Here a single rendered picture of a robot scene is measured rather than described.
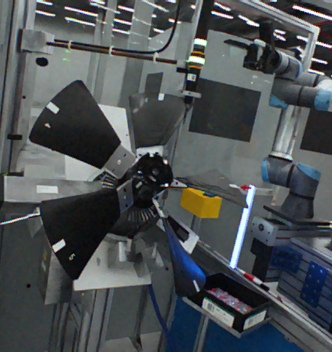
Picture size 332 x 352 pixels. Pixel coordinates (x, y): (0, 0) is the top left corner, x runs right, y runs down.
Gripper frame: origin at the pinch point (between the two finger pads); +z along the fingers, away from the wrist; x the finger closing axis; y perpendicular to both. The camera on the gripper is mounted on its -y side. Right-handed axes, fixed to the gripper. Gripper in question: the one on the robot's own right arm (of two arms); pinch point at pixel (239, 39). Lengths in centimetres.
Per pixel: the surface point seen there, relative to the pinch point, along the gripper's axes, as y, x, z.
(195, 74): 14.6, -1.9, 17.7
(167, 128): 32.3, 7.6, 16.1
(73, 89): 26, 17, 46
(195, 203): 63, 21, -18
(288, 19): -37, 51, -96
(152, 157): 40.5, -0.7, 26.7
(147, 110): 28.1, 17.9, 17.4
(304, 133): 28, 165, -349
